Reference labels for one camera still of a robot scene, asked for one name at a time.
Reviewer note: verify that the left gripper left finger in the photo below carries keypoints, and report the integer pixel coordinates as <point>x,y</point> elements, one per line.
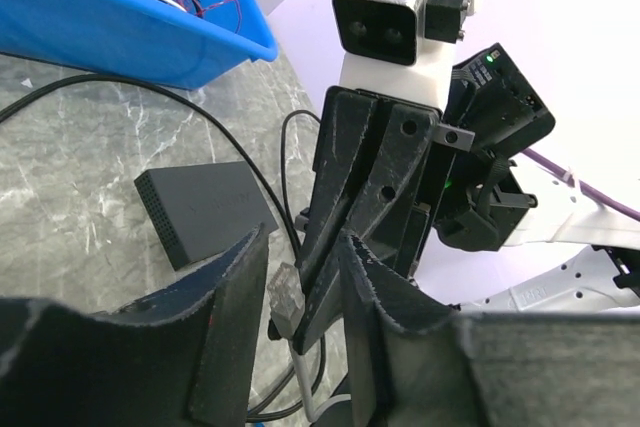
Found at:
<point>181,356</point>

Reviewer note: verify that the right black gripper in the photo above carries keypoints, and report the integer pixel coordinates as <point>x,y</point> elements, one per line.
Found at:
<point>367,163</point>

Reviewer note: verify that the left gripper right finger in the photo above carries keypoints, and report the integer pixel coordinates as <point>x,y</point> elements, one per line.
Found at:
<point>413,361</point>

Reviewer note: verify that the blue plastic bin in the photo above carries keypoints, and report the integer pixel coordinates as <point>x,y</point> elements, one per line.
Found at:
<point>148,40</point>

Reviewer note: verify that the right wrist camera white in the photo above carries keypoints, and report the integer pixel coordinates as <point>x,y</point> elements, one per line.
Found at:
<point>402,49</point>

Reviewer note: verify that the black network switch right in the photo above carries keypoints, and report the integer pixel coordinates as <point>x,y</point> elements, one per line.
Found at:
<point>199,211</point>

